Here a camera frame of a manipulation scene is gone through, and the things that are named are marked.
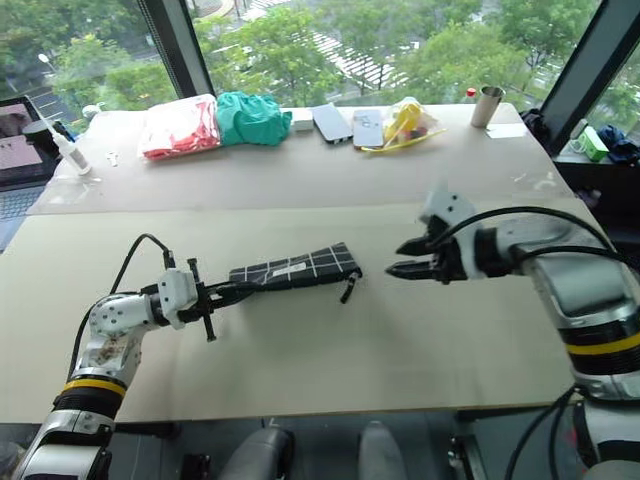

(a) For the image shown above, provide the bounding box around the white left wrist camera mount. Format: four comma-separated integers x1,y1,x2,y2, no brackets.
157,268,199,331

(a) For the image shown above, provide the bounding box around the clear bag with yellow items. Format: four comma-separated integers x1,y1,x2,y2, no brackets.
360,96,448,154

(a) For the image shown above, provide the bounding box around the dark slim window pillar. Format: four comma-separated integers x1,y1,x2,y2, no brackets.
137,0,216,101

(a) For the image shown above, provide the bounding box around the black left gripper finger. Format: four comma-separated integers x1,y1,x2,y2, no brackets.
217,280,264,298
219,291,259,309

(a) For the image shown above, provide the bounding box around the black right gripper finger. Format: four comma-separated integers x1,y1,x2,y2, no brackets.
384,259,438,281
395,235,432,256

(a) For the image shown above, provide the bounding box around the green box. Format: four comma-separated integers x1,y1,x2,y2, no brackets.
577,125,610,162

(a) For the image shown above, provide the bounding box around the black white-grid pencil case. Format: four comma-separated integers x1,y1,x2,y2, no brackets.
227,242,364,305

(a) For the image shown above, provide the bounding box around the dark broad window pillar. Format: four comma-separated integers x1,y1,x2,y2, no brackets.
539,0,640,156

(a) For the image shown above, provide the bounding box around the metal cup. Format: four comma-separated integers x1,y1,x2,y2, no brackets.
470,85,507,129

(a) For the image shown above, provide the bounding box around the grey laptop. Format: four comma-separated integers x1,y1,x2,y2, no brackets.
0,95,61,251

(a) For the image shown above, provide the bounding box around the white patterned smartphone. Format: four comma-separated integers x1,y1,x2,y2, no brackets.
351,108,385,149

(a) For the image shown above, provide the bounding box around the green crumpled cloth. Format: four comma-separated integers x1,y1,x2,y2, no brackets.
215,91,293,147

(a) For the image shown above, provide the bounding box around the grey rounded shape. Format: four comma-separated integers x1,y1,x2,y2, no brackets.
219,427,295,480

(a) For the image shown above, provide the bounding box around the dark blue cloth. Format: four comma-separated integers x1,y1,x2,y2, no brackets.
597,124,640,166

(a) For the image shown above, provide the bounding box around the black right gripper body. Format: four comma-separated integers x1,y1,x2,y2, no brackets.
424,214,469,286

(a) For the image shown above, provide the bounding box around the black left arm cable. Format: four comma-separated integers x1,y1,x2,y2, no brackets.
67,233,177,384

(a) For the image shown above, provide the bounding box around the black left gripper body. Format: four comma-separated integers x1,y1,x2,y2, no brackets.
177,257,224,344

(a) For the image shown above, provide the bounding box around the white squeeze bottle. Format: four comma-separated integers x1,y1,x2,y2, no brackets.
45,119,93,176

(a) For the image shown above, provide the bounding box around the silver power bank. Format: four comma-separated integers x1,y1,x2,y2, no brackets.
311,102,353,146

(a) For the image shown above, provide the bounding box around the red white packaged cloth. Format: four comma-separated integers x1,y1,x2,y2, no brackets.
137,94,222,161

